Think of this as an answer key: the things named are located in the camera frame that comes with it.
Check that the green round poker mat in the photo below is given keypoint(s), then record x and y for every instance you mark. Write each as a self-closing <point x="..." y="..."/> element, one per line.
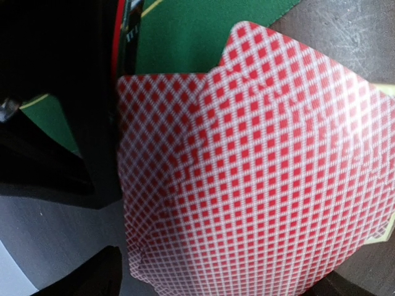
<point x="185" y="37"/>

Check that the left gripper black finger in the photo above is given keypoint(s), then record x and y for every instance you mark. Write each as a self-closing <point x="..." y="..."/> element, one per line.
<point x="100" y="275"/>

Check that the red backed card deck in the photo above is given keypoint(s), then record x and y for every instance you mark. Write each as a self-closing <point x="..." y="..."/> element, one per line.
<point x="257" y="178"/>

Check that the black triangular all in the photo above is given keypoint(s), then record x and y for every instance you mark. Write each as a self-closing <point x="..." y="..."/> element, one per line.
<point x="125" y="39"/>

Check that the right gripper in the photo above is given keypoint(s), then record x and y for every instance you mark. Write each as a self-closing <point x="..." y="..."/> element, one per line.
<point x="58" y="117"/>

